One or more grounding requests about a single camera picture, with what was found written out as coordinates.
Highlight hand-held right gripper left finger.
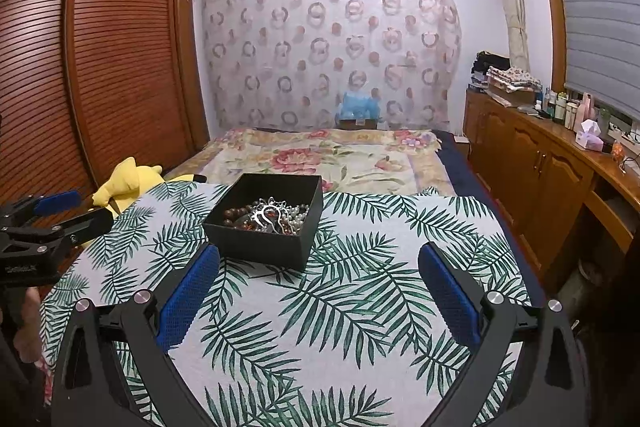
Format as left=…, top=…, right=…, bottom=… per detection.
left=50, top=244, right=221, bottom=427

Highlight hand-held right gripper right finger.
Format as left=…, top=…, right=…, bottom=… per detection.
left=417, top=242, right=591, bottom=427

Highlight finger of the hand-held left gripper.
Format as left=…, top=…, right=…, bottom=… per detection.
left=0, top=208, right=115, bottom=249
left=0, top=190, right=82, bottom=221

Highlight black cardboard box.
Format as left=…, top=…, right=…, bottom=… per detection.
left=202, top=173, right=324, bottom=272

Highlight brown wooden bead bracelet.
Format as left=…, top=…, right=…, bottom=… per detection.
left=222, top=204, right=261, bottom=230

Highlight silver metal ornament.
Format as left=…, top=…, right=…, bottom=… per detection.
left=250, top=197, right=301, bottom=235

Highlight white pearl necklace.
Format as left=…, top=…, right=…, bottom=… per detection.
left=285, top=204, right=311, bottom=235

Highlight yellow plush toy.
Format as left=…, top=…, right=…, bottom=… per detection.
left=92, top=157, right=163, bottom=214

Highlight green leaf print cloth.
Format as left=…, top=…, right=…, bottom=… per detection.
left=40, top=181, right=531, bottom=427

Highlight navy blue blanket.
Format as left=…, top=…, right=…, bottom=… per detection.
left=432, top=129, right=546, bottom=308

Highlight brown wooden wardrobe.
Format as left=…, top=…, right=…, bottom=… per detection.
left=0, top=0, right=210, bottom=208

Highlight wooden cabinet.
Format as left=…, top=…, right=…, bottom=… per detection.
left=462, top=87, right=640, bottom=293

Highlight floral bedspread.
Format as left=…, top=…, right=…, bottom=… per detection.
left=165, top=128, right=456, bottom=196

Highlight blue plastic bag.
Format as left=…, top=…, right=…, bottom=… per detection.
left=337, top=91, right=382, bottom=122

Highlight pink tissue box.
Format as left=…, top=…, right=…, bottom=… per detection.
left=575, top=119, right=605, bottom=151

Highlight row of toiletry bottles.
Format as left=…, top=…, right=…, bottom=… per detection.
left=540, top=87, right=598, bottom=130

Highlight floral folded cloth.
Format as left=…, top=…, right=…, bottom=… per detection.
left=486, top=66, right=542, bottom=95

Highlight dark folded clothes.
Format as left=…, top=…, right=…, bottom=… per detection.
left=470, top=52, right=508, bottom=82

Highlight grey window blind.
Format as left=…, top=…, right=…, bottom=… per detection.
left=542, top=0, right=640, bottom=118

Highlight ring pattern curtain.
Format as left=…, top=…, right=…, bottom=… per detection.
left=200, top=0, right=462, bottom=132

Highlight wooden window frame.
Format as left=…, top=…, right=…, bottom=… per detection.
left=527, top=0, right=640, bottom=142

